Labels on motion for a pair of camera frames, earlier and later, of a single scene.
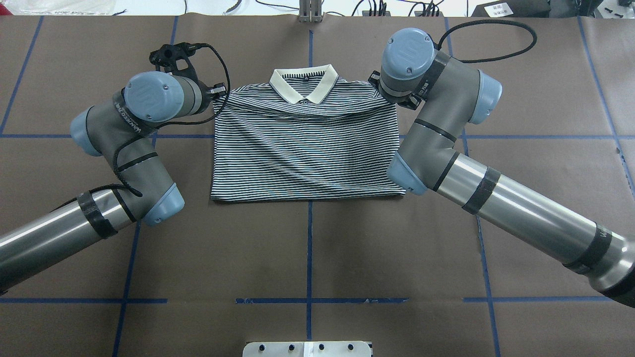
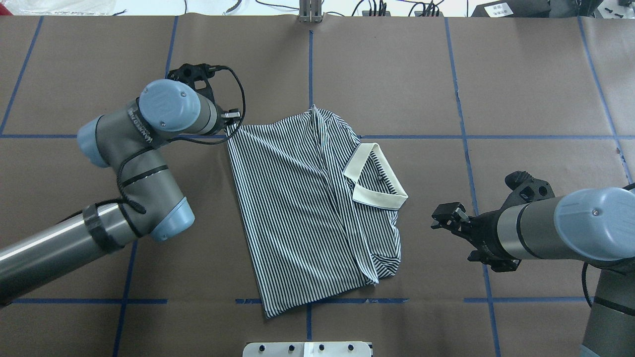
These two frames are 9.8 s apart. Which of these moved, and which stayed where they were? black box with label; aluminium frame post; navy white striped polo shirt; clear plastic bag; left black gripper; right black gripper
Moved: navy white striped polo shirt; right black gripper; left black gripper
Stayed: clear plastic bag; aluminium frame post; black box with label
